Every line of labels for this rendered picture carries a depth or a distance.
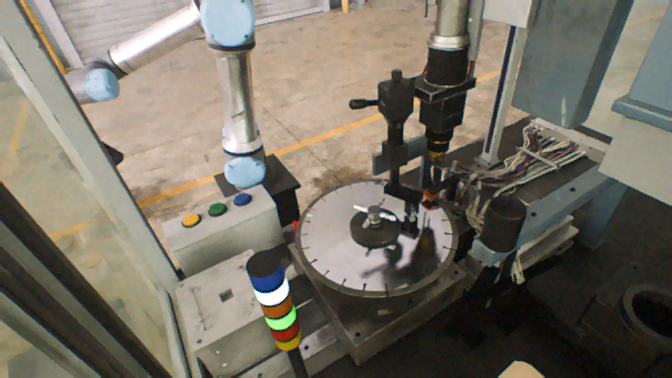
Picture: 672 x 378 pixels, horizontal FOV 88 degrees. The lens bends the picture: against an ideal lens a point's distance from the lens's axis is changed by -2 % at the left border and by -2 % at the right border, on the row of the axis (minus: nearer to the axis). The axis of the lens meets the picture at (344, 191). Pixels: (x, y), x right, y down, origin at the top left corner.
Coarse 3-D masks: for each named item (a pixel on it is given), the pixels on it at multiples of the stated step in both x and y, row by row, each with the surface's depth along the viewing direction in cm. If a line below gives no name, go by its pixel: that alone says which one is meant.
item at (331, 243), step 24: (360, 192) 87; (312, 216) 82; (336, 216) 81; (408, 216) 79; (432, 216) 79; (312, 240) 76; (336, 240) 75; (408, 240) 74; (432, 240) 74; (312, 264) 71; (336, 264) 70; (360, 264) 70; (384, 264) 70; (408, 264) 69; (432, 264) 69; (360, 288) 66; (384, 288) 65
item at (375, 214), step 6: (384, 198) 77; (378, 204) 76; (366, 210) 75; (372, 210) 74; (378, 210) 74; (372, 216) 73; (378, 216) 74; (384, 216) 73; (390, 216) 73; (366, 222) 72; (372, 222) 75; (378, 222) 75
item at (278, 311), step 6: (288, 294) 49; (288, 300) 49; (264, 306) 48; (270, 306) 47; (276, 306) 48; (282, 306) 48; (288, 306) 49; (264, 312) 49; (270, 312) 48; (276, 312) 48; (282, 312) 49; (276, 318) 49
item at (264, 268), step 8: (256, 256) 46; (264, 256) 46; (272, 256) 46; (248, 264) 45; (256, 264) 45; (264, 264) 45; (272, 264) 45; (280, 264) 45; (248, 272) 44; (256, 272) 44; (264, 272) 44; (272, 272) 44; (280, 272) 45; (256, 280) 44; (264, 280) 44; (272, 280) 44; (280, 280) 46; (256, 288) 45; (264, 288) 45; (272, 288) 45
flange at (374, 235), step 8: (360, 216) 79; (352, 224) 77; (360, 224) 77; (376, 224) 75; (384, 224) 76; (392, 224) 76; (352, 232) 76; (360, 232) 75; (368, 232) 75; (376, 232) 75; (384, 232) 75; (392, 232) 75; (360, 240) 74; (368, 240) 73; (376, 240) 73; (384, 240) 73; (392, 240) 74
